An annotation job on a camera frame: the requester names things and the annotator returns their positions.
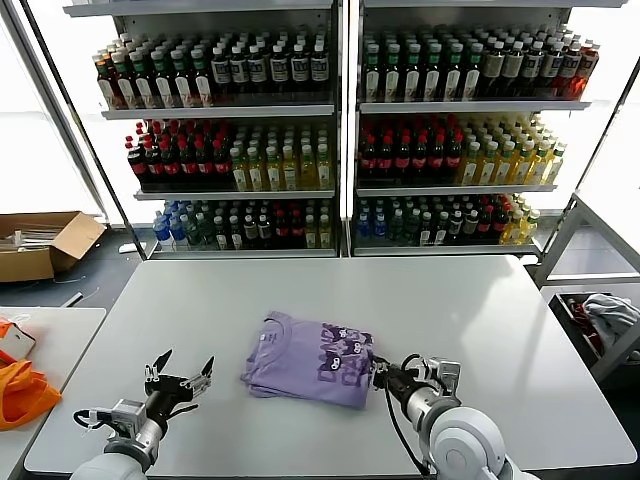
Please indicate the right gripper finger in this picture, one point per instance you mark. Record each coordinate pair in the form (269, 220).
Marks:
(380, 366)
(379, 382)

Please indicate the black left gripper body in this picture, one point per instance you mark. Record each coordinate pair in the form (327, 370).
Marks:
(167, 389)

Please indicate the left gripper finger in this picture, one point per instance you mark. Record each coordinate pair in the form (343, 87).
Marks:
(151, 375)
(197, 382)

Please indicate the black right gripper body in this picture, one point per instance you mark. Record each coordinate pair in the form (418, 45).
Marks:
(397, 382)

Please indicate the purple t-shirt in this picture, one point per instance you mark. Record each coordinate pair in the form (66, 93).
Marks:
(295, 360)

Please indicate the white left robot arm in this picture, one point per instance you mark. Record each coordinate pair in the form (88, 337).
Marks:
(125, 450)

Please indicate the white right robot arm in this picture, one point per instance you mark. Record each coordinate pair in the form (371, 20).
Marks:
(465, 440)

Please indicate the short white floor strip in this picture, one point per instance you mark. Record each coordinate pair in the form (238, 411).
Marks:
(75, 298)

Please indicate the orange fabric bag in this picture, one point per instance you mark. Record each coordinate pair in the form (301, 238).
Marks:
(25, 395)

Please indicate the small white orange box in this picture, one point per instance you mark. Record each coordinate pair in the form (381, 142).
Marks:
(20, 345)

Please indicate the blue water bottle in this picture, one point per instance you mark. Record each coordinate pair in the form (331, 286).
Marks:
(365, 229)
(163, 235)
(380, 228)
(178, 234)

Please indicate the green drink bottle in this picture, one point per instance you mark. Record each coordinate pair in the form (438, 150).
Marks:
(193, 235)
(396, 228)
(411, 227)

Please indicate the dark drink bottle white cap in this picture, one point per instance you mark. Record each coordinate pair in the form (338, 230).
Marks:
(470, 224)
(236, 234)
(441, 229)
(250, 232)
(221, 234)
(265, 231)
(456, 225)
(426, 230)

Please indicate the yellow drink bottle white cap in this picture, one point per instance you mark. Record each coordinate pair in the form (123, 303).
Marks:
(513, 229)
(530, 226)
(311, 232)
(325, 231)

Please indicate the small cola bottle red label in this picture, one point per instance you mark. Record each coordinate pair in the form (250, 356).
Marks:
(298, 231)
(499, 224)
(282, 231)
(485, 225)

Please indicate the open cardboard box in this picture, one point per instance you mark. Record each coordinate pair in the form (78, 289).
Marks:
(30, 265)

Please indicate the dark storage bin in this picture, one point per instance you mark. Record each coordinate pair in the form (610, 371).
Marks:
(567, 325)

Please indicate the white packing strips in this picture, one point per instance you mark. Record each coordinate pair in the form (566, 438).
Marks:
(35, 235)

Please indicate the red cloth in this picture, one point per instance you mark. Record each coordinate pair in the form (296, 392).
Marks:
(580, 312)

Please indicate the yellow juice bottle green label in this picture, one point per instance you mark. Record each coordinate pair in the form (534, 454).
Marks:
(540, 167)
(523, 167)
(505, 168)
(555, 165)
(290, 173)
(488, 169)
(273, 174)
(308, 172)
(240, 175)
(324, 171)
(471, 170)
(256, 175)

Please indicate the cola bottle red cap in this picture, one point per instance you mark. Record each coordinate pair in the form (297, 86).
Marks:
(205, 166)
(136, 167)
(420, 159)
(385, 160)
(403, 160)
(171, 167)
(154, 167)
(437, 159)
(368, 160)
(188, 166)
(454, 158)
(222, 166)

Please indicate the grey metal cart leg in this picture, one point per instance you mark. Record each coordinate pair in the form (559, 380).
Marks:
(617, 352)

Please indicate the grey white cloth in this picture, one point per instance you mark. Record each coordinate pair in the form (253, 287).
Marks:
(610, 315)

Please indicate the grey shelf unit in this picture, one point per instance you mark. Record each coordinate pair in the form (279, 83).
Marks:
(475, 106)
(220, 112)

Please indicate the dark bottle green white label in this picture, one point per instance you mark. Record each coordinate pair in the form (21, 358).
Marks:
(392, 79)
(143, 90)
(434, 78)
(183, 89)
(163, 89)
(413, 79)
(473, 77)
(203, 87)
(123, 90)
(372, 80)
(454, 77)

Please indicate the dark bottle grey square label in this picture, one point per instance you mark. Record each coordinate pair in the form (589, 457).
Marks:
(533, 66)
(514, 67)
(279, 70)
(319, 68)
(551, 66)
(257, 71)
(299, 69)
(221, 72)
(239, 71)
(570, 67)
(494, 67)

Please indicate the red drink bottle grey label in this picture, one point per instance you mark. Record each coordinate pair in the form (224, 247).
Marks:
(588, 67)

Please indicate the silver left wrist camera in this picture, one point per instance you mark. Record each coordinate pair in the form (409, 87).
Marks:
(128, 411)

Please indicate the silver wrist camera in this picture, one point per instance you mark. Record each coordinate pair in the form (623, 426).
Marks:
(128, 411)
(445, 375)

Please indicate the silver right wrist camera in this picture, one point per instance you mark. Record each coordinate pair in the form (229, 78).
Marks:
(445, 375)

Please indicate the grey metal frame table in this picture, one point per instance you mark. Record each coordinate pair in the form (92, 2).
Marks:
(559, 240)

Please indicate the dark slanted metal post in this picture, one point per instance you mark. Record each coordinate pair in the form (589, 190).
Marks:
(74, 107)
(607, 130)

